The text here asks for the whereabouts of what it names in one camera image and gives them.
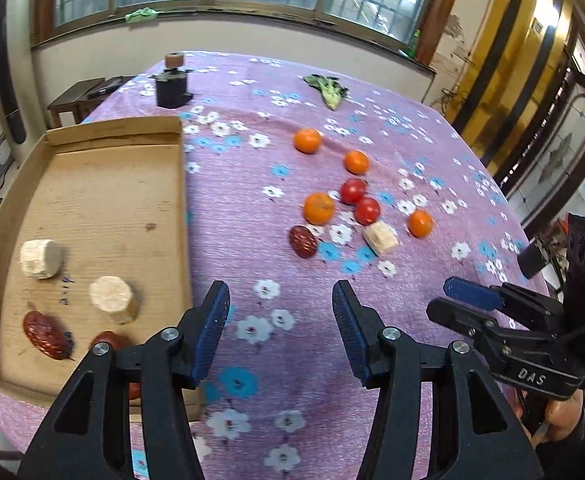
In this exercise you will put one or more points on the yellow wooden door frame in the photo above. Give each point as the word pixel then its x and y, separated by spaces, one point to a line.
pixel 512 60

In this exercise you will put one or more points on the black stand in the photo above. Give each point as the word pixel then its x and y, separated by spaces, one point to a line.
pixel 170 91

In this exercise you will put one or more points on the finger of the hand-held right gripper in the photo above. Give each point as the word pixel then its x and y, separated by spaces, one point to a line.
pixel 452 315
pixel 467 292

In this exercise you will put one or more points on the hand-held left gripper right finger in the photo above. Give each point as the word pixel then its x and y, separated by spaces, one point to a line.
pixel 347 330

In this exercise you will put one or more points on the peeled sugarcane chunk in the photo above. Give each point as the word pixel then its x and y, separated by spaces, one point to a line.
pixel 114 298
pixel 381 238
pixel 41 258

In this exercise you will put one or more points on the shallow cardboard box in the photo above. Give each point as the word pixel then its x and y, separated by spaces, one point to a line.
pixel 107 200

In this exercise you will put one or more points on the cream tower air conditioner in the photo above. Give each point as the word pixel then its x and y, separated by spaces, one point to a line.
pixel 10 60

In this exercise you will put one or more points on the orange mandarin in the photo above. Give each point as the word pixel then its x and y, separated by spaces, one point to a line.
pixel 420 223
pixel 319 208
pixel 307 140
pixel 356 162

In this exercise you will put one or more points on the brown tape roll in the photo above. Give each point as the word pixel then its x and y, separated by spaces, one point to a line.
pixel 174 61

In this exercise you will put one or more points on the small dark wooden table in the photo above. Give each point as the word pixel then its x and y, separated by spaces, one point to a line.
pixel 80 97

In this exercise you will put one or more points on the red tomato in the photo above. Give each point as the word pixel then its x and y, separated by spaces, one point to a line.
pixel 353 191
pixel 367 210

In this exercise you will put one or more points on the dried red date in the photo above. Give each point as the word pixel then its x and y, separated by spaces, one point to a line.
pixel 45 334
pixel 115 341
pixel 303 241

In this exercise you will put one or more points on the green cloth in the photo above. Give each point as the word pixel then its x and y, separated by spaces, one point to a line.
pixel 142 14

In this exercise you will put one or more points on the person's right hand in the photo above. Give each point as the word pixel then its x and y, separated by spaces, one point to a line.
pixel 560 417

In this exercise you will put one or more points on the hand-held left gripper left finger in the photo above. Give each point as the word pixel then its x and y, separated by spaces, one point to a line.
pixel 211 332

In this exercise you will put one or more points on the green leafy vegetable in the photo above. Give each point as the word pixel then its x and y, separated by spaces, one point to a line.
pixel 328 91

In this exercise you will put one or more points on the green bottle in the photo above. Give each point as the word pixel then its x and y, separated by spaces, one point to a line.
pixel 414 44

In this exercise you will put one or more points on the black remote control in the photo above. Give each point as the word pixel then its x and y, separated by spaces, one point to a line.
pixel 101 91

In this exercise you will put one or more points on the purple floral tablecloth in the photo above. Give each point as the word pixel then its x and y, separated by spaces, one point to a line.
pixel 252 210

